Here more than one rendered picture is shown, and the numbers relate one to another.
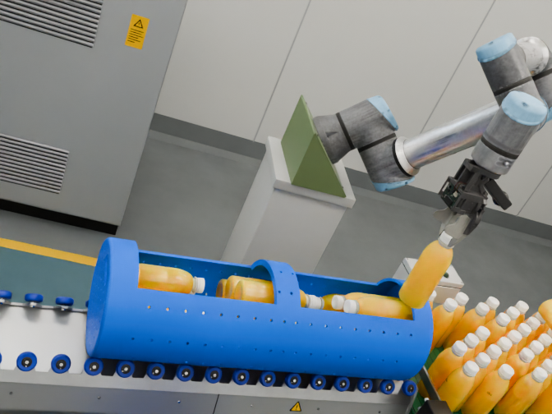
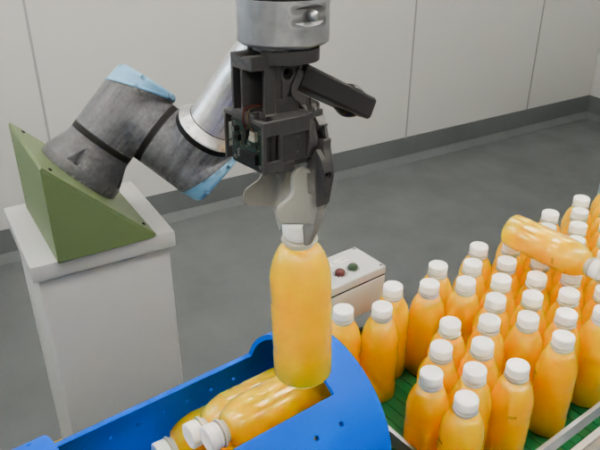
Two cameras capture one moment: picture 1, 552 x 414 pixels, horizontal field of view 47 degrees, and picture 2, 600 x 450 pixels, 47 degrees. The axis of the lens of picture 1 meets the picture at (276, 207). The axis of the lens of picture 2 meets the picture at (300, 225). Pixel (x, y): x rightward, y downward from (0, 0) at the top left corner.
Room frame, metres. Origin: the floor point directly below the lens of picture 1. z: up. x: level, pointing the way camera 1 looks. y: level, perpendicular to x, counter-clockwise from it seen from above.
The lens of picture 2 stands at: (0.71, -0.28, 1.86)
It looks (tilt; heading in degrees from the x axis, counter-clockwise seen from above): 29 degrees down; 349
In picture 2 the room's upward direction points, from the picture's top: straight up
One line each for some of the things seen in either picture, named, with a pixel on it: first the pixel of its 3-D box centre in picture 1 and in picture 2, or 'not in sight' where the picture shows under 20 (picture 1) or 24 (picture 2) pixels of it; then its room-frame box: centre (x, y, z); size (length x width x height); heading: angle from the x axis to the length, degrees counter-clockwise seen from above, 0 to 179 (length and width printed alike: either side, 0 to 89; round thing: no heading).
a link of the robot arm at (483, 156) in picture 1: (493, 158); (285, 22); (1.37, -0.40, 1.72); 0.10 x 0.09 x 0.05; 27
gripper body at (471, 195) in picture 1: (471, 186); (278, 106); (1.36, -0.39, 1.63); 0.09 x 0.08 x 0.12; 116
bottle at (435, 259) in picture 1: (428, 271); (301, 305); (1.36, -0.41, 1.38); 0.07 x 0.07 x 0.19
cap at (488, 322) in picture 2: (503, 344); (488, 325); (1.63, -0.81, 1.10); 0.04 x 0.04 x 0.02
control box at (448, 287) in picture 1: (427, 281); (333, 290); (1.87, -0.58, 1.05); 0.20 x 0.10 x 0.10; 116
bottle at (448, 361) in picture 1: (442, 370); (425, 423); (1.52, -0.66, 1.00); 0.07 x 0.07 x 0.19
